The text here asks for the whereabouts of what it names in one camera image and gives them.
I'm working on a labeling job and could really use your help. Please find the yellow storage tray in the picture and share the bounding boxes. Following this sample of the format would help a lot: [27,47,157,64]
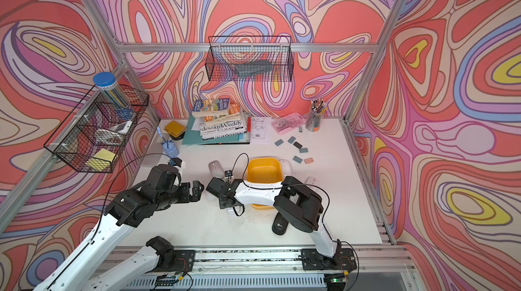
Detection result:
[246,158,284,184]

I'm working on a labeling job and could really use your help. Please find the yellow sticky notes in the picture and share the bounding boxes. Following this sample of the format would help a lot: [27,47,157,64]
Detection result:
[85,149,115,172]

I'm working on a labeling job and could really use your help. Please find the black computer mouse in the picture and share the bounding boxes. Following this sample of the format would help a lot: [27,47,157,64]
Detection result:
[272,212,289,235]

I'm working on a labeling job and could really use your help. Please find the black wire basket on wall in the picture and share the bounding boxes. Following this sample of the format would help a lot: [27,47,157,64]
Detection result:
[205,35,294,82]

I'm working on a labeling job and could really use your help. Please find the grey eraser near tray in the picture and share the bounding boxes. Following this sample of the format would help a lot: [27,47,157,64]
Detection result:
[293,156,303,164]

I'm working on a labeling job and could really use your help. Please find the stack of magazines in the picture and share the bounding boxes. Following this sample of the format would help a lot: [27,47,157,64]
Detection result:
[191,98,248,140]

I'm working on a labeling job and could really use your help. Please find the green folder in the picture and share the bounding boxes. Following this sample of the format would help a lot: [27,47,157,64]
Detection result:
[182,116,250,145]

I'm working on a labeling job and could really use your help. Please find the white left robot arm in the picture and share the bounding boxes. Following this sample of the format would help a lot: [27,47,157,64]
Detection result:
[36,158,204,290]

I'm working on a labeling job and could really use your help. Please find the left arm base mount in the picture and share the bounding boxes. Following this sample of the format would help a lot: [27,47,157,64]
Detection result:
[146,236,196,273]

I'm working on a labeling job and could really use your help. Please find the pink plastic box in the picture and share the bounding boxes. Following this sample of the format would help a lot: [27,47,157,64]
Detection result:
[271,113,305,135]

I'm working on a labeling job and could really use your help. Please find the blue pen cup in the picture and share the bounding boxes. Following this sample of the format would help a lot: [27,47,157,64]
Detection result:
[157,127,180,158]

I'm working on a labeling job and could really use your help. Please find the white paper sheet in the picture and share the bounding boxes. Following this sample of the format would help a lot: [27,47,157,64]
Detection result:
[250,117,271,145]

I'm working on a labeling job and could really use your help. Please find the white grey mouse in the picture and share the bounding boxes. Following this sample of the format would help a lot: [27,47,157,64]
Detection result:
[208,160,225,178]

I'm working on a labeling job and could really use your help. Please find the blue lid pencil jar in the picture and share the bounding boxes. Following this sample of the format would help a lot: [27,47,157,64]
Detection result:
[93,72,135,121]

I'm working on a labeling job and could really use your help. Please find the metal mesh pencil cup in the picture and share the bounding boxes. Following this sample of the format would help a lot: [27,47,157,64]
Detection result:
[305,99,327,132]

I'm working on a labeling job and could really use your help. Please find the black wire basket left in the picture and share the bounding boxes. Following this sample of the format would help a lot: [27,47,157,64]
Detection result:
[44,85,149,173]

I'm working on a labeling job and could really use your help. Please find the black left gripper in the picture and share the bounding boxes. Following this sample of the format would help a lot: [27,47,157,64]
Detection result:
[155,178,206,212]

